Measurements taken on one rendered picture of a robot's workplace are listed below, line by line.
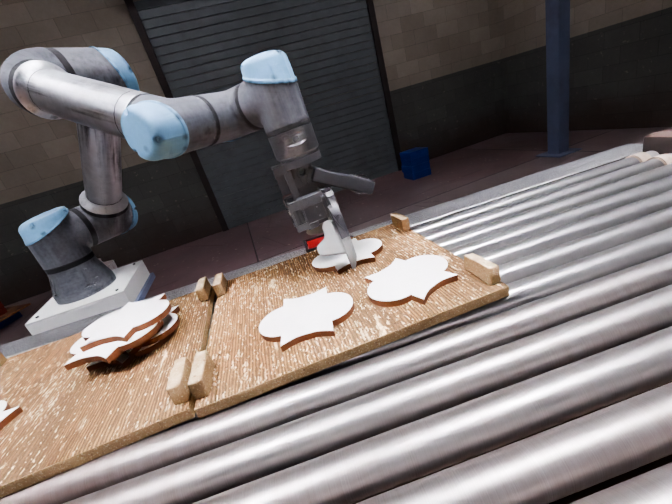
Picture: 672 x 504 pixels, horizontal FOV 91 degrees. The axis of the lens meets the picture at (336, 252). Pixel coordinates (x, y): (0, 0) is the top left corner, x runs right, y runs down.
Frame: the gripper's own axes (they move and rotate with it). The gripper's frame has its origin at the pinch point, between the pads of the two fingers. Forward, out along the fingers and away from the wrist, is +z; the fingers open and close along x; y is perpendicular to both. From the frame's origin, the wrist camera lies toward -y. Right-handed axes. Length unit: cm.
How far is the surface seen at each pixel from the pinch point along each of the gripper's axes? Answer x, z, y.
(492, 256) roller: 14.9, 3.9, -20.1
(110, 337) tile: 9.7, -6.7, 38.3
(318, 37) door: -475, -117, -136
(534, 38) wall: -434, -17, -447
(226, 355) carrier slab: 17.3, -0.7, 22.9
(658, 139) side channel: -2, 5, -77
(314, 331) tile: 21.0, -0.9, 10.5
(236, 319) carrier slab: 8.4, -0.6, 21.8
